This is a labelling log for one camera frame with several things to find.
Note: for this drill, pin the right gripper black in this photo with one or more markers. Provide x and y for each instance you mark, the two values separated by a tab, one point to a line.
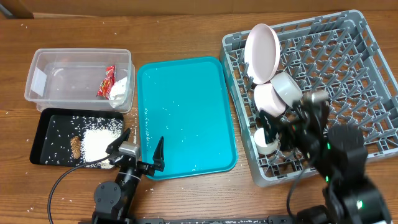
288	128

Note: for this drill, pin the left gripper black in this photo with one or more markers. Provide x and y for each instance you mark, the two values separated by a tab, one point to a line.
148	169

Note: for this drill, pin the white cup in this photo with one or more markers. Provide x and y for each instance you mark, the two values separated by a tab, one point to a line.
261	145

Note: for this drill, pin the small pink bowl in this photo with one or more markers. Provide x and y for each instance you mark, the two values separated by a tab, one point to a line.
266	99

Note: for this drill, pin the grey bowl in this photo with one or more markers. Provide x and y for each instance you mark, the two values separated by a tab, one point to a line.
286	88

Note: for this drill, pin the pile of rice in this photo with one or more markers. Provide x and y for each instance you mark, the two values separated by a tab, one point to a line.
95	142

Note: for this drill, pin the brown food scrap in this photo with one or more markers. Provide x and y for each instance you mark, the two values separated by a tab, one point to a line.
75	147

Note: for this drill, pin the white plastic wrap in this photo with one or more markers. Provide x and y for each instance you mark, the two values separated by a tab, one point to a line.
117	93

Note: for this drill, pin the large white plate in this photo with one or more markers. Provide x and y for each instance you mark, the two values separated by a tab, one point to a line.
262	53

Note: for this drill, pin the red foil snack wrapper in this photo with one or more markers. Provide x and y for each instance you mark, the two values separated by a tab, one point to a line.
108	82

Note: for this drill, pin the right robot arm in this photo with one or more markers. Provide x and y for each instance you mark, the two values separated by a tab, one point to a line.
339	155

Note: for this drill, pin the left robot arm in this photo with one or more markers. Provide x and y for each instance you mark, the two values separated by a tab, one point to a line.
114	198

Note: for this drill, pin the black waste tray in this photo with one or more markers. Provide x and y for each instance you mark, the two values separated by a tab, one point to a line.
56	127

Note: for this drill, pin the grey dishwasher rack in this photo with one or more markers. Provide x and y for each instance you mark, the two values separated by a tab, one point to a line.
336	53

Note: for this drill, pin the teal plastic tray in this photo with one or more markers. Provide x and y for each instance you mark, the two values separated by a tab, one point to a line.
186	102

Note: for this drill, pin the clear plastic bin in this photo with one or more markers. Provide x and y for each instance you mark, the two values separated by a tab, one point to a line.
70	78

